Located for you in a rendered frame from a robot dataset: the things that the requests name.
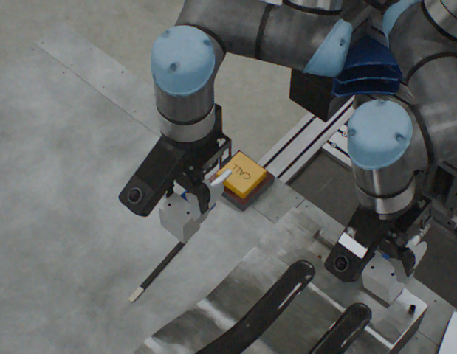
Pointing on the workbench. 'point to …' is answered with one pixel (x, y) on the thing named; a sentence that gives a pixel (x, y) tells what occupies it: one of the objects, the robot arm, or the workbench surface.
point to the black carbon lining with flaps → (250, 332)
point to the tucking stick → (156, 272)
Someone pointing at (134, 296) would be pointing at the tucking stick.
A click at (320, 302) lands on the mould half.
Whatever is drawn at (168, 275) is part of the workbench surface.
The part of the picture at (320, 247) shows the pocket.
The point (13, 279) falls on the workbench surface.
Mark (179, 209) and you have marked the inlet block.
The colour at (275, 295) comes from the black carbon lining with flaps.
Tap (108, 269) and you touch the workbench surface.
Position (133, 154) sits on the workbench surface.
